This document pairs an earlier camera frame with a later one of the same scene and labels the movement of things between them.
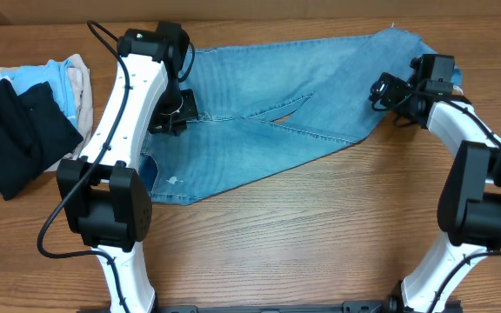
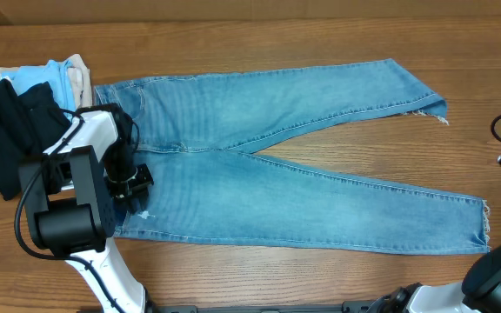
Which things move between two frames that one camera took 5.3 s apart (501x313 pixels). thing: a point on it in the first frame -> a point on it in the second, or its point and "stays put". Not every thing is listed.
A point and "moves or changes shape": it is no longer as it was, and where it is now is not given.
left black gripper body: [174, 109] -> [127, 182]
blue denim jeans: [259, 103] moves or changes shape
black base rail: [348, 307] stays put
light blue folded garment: [56, 72] stays put
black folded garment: [16, 136] stays put
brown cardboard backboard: [50, 11] stays put
